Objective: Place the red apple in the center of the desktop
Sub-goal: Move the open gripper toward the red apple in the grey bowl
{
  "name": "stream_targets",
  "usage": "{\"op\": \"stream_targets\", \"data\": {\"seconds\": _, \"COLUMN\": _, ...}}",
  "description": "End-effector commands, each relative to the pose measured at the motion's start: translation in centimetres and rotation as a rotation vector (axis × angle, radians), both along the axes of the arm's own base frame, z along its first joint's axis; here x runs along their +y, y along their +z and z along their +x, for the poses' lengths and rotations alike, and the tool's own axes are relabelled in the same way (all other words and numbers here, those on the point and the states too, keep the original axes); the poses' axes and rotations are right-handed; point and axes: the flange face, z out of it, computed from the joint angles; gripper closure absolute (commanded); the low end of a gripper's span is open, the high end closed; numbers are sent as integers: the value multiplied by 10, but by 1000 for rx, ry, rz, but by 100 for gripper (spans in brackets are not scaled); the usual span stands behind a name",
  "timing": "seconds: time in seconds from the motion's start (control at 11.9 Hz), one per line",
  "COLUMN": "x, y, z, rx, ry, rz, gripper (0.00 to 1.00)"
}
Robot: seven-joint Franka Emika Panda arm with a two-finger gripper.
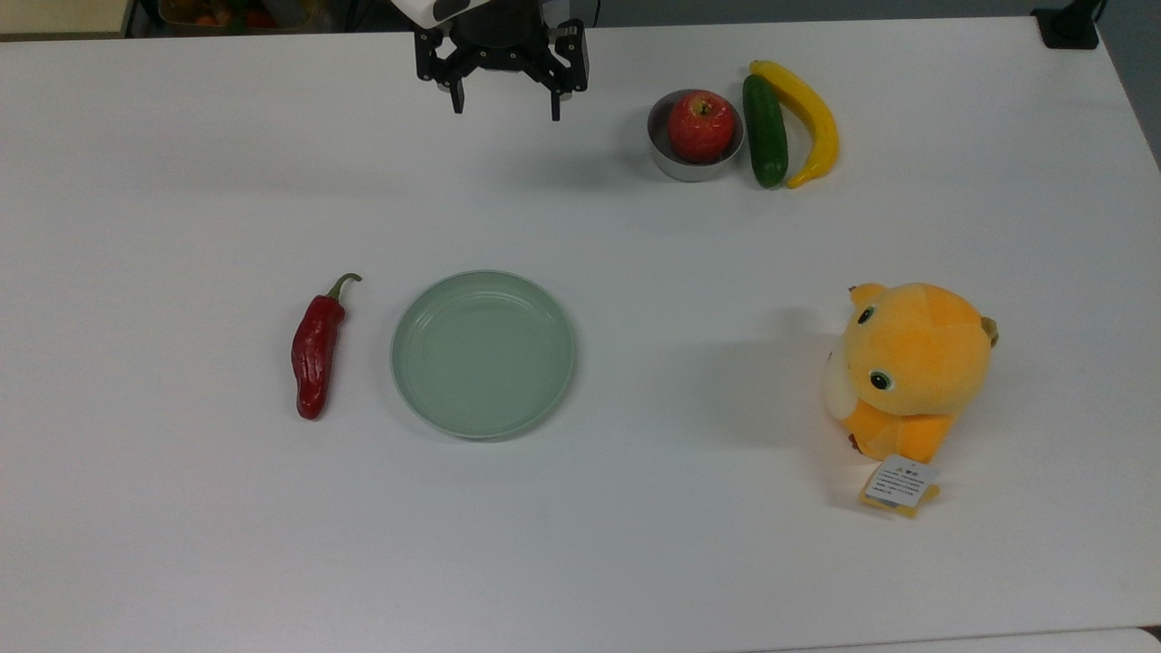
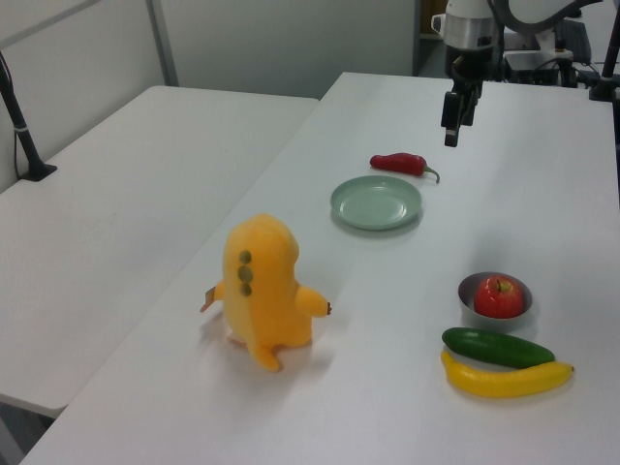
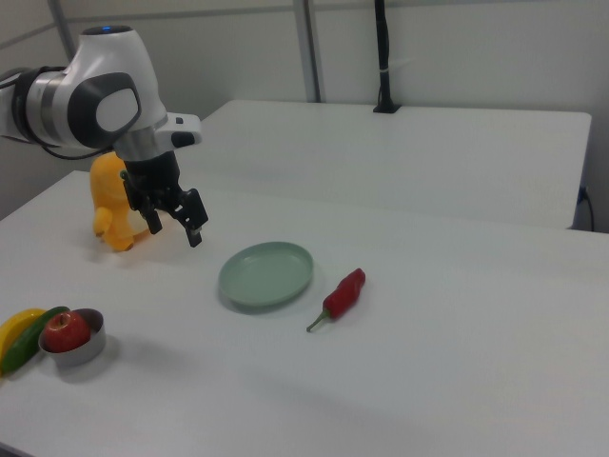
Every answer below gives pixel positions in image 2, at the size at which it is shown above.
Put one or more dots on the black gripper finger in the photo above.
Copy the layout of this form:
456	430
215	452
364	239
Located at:
469	109
451	118

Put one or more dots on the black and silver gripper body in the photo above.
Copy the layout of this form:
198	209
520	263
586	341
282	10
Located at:
469	36

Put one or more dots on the red apple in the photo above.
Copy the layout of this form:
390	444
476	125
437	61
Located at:
496	300

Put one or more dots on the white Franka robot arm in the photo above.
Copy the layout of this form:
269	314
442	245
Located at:
465	6

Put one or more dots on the background lab equipment clutter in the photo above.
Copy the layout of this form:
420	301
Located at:
528	60

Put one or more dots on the red chili pepper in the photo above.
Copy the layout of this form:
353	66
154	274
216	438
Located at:
397	162

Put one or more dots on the pale green plate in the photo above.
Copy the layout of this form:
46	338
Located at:
373	206

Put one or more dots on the grey bowl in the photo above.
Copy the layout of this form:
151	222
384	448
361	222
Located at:
489	325

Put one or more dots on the green cucumber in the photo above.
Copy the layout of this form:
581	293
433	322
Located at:
494	348

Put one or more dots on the yellow plush dinosaur toy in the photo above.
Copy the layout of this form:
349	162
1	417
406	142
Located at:
266	300

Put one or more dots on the yellow banana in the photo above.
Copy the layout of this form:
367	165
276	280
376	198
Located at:
499	382

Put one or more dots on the black camera stand pole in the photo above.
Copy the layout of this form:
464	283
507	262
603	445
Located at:
608	63
24	135

